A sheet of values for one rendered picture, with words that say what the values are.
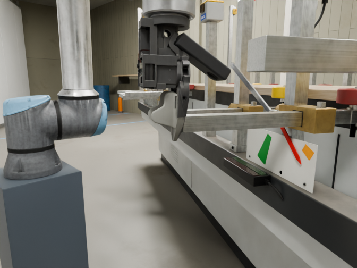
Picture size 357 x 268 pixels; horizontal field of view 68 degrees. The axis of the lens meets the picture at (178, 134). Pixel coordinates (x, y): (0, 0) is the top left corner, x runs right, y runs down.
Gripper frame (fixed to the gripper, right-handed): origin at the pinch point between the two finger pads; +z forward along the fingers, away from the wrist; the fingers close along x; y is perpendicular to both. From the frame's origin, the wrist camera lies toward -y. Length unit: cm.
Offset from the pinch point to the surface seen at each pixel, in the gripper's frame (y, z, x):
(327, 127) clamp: -29.4, -1.4, 4.8
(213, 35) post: -28, -28, -53
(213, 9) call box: -27, -37, -52
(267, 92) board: -45, -7, -41
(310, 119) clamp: -26.2, -2.8, 3.6
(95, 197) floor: 23, 83, -166
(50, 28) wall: 179, -177, -958
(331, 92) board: -45.6, -7.8, -11.5
